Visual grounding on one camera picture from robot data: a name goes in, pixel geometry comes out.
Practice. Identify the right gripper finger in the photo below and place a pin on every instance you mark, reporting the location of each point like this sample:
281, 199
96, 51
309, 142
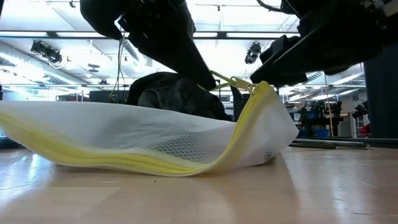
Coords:
283, 71
276, 48

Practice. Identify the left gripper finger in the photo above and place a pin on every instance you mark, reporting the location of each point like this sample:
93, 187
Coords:
183, 56

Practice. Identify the black backpack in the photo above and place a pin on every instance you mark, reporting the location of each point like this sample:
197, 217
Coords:
174, 93

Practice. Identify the grey tablet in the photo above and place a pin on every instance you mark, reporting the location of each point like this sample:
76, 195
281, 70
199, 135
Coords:
329, 142

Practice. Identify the white mesh pouch yellow zipper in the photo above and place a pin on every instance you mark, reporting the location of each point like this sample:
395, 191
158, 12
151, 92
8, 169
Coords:
124, 133

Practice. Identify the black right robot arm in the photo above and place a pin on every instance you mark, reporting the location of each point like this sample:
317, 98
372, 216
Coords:
342, 7

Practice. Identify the small background robot arm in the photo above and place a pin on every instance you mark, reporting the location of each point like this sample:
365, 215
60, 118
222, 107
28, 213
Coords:
360, 110

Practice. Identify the narrow black background panel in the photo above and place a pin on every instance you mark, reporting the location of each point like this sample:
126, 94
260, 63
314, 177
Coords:
240, 105

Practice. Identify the large background robot station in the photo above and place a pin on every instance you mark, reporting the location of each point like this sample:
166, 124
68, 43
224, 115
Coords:
320, 116

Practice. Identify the wide black background panel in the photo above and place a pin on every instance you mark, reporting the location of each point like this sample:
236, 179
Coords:
105, 96

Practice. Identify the red background object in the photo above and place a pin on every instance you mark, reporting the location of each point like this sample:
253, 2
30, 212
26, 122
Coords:
366, 130

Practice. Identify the black overhead camera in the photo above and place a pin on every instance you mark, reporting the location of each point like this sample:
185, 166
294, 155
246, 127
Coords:
253, 53

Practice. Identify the black overhead frame beam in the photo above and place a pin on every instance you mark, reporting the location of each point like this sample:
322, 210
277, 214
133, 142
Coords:
31, 34

